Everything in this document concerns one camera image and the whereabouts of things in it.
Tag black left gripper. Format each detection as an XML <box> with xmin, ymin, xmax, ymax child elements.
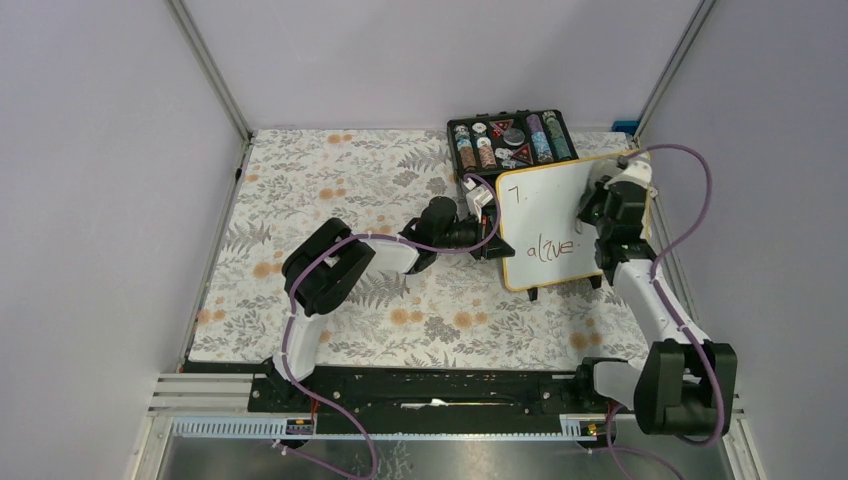
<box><xmin>433</xmin><ymin>210</ymin><xmax>511</xmax><ymax>260</ymax></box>

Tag yellow framed whiteboard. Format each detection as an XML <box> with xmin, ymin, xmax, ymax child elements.
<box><xmin>496</xmin><ymin>154</ymin><xmax>654</xmax><ymax>291</ymax></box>

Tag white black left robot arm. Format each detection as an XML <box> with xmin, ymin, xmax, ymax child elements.
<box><xmin>271</xmin><ymin>196</ymin><xmax>515</xmax><ymax>411</ymax></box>

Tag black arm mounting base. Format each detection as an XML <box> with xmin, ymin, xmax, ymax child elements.
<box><xmin>185</xmin><ymin>362</ymin><xmax>610</xmax><ymax>436</ymax></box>

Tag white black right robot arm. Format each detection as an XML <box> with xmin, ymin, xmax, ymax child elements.
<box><xmin>573</xmin><ymin>176</ymin><xmax>737</xmax><ymax>444</ymax></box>

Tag blue clamp block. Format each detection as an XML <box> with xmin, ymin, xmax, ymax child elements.
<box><xmin>611</xmin><ymin>120</ymin><xmax>640</xmax><ymax>136</ymax></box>

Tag black poker chip case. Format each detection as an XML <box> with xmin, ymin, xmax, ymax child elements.
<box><xmin>446</xmin><ymin>109</ymin><xmax>579</xmax><ymax>183</ymax></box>

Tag floral patterned table mat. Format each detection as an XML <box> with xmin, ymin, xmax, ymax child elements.
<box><xmin>188</xmin><ymin>128</ymin><xmax>697</xmax><ymax>372</ymax></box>

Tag grey round dealer button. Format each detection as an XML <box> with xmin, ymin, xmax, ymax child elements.
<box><xmin>502</xmin><ymin>128</ymin><xmax>526</xmax><ymax>147</ymax></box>

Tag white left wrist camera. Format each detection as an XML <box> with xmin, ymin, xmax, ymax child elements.
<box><xmin>463</xmin><ymin>180</ymin><xmax>494</xmax><ymax>220</ymax></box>

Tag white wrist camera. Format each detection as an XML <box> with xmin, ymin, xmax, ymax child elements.
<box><xmin>607</xmin><ymin>157</ymin><xmax>653</xmax><ymax>190</ymax></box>
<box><xmin>463</xmin><ymin>180</ymin><xmax>494</xmax><ymax>220</ymax></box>

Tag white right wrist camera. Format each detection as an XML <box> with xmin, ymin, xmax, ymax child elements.
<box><xmin>607</xmin><ymin>157</ymin><xmax>653</xmax><ymax>190</ymax></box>

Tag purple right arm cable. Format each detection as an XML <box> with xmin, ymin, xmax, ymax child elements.
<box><xmin>602</xmin><ymin>144</ymin><xmax>727</xmax><ymax>480</ymax></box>

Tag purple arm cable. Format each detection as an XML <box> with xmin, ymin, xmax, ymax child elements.
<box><xmin>274</xmin><ymin>175</ymin><xmax>501</xmax><ymax>480</ymax></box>
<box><xmin>602</xmin><ymin>144</ymin><xmax>727</xmax><ymax>480</ymax></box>

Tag right aluminium frame post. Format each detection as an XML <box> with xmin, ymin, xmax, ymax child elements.
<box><xmin>633</xmin><ymin>0</ymin><xmax>718</xmax><ymax>138</ymax></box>

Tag aluminium frame post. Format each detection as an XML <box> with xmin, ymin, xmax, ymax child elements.
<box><xmin>633</xmin><ymin>0</ymin><xmax>718</xmax><ymax>138</ymax></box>
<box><xmin>164</xmin><ymin>0</ymin><xmax>253</xmax><ymax>142</ymax></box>

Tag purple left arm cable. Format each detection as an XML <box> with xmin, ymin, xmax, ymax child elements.
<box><xmin>274</xmin><ymin>175</ymin><xmax>501</xmax><ymax>480</ymax></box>

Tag left aluminium frame post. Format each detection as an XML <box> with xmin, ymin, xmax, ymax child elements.
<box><xmin>164</xmin><ymin>0</ymin><xmax>253</xmax><ymax>142</ymax></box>

